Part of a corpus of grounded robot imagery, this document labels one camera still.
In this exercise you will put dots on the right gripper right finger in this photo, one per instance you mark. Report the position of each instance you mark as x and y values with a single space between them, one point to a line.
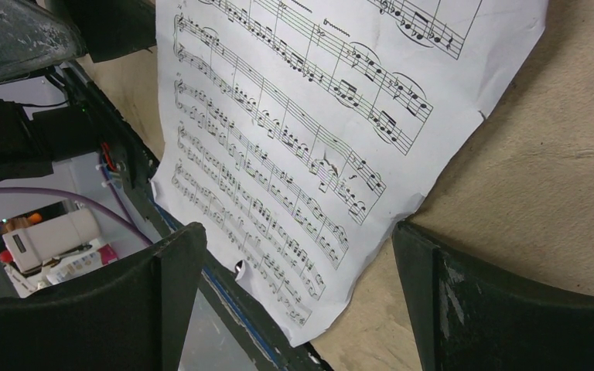
468 314

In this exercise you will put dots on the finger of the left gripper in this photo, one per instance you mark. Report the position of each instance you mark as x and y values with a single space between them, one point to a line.
33 38

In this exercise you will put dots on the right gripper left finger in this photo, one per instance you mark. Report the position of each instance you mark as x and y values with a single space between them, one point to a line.
132 314

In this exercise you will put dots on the sheet music page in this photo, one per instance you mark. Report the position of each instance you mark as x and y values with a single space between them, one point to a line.
298 133

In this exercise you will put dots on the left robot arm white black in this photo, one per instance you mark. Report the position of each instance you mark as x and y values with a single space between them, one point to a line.
35 136

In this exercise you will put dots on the white cylindrical device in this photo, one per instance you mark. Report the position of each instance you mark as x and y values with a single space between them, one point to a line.
29 247

